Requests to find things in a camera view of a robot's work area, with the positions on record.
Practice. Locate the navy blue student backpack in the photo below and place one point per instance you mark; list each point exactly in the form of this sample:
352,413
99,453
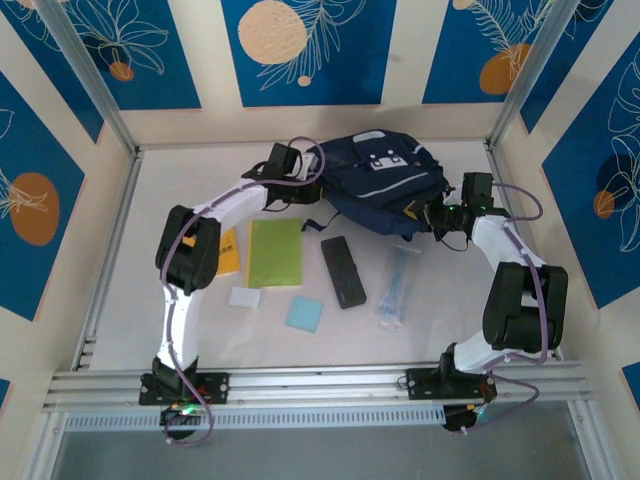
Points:
380,185

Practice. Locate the green notebook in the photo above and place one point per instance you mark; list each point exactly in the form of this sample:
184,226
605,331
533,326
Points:
276,252

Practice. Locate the clear bag of blue pens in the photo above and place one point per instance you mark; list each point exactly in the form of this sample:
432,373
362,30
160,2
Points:
396,290

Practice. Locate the black pencil case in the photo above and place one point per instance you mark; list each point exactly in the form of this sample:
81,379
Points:
344,272

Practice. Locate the yellow picture book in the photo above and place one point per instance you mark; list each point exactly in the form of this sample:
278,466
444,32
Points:
229,255

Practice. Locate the white eraser card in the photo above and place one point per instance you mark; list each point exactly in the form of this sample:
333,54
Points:
245,297

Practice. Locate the light blue sticky note pad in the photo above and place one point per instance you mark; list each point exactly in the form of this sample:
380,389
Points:
304,313

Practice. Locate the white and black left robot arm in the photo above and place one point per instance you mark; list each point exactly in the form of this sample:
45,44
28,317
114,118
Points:
177,325

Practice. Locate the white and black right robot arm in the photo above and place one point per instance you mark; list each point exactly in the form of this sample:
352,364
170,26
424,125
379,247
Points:
492,240

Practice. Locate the black connector block with LED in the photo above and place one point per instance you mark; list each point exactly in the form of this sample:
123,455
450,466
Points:
462,417
180,422

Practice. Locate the blue floral wall panel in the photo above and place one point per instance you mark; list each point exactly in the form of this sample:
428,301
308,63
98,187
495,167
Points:
590,225
450,50
30,150
350,60
150,75

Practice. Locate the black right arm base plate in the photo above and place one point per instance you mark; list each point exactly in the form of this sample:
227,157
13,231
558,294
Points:
422,382

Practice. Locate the aluminium frame post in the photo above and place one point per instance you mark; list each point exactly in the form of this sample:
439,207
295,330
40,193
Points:
95,80
530,65

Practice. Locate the aluminium mounting rail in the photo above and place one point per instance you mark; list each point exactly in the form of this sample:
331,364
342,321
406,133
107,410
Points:
320,385

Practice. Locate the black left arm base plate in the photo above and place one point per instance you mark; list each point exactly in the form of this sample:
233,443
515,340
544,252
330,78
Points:
220,387

